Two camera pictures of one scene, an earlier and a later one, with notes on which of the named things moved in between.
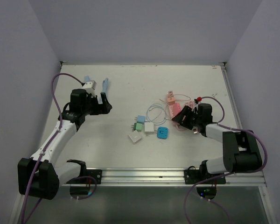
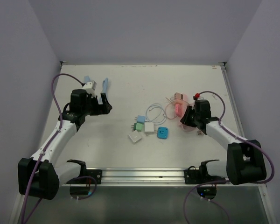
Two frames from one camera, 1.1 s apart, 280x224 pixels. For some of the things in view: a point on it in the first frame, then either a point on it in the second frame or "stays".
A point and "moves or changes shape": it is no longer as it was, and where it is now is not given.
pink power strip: [174, 109] moves or changes shape
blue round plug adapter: [162, 132] stays
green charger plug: [137, 127] stays
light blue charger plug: [141, 119] stays
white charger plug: [135, 136] stays
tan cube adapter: [171, 94] -> [180, 95]
